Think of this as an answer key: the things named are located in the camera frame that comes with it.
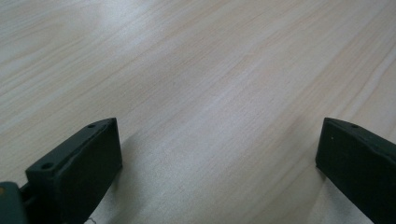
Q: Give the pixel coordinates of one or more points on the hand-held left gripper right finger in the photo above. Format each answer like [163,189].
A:
[358,161]

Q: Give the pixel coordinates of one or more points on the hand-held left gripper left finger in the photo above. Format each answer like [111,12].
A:
[77,168]

